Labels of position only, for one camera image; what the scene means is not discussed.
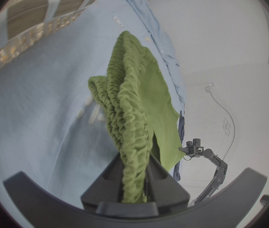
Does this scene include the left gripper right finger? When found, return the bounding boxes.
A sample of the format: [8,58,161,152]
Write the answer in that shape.
[146,152,190,207]

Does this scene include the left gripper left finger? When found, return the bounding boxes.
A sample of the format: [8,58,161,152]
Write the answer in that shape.
[81,151,126,208]

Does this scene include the green shorts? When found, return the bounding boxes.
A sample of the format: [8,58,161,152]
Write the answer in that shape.
[88,30,185,204]

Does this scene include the round woven basket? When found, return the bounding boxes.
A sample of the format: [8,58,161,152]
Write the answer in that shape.
[0,0,105,85]

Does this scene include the dark blue T-shirt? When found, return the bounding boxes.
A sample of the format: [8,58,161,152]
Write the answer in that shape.
[172,110,186,181]

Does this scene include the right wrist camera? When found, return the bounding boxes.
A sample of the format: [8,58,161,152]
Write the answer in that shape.
[186,138,203,149]

